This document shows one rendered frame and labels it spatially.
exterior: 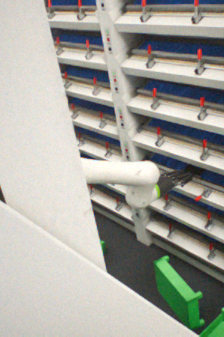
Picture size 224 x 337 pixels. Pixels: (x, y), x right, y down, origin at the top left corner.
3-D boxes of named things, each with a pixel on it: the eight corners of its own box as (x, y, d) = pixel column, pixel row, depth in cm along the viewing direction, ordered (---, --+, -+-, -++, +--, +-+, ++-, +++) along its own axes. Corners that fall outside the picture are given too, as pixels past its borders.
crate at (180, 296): (190, 332, 189) (204, 324, 191) (186, 301, 179) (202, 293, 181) (157, 290, 213) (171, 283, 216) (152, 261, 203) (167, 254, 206)
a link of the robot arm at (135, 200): (117, 201, 177) (134, 218, 171) (124, 180, 169) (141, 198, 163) (140, 190, 185) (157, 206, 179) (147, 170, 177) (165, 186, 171)
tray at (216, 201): (237, 217, 178) (231, 204, 172) (139, 176, 221) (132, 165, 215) (261, 182, 184) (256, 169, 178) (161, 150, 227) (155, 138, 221)
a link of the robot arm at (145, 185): (68, 171, 166) (69, 191, 158) (71, 150, 159) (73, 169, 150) (152, 176, 174) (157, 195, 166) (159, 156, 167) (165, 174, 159)
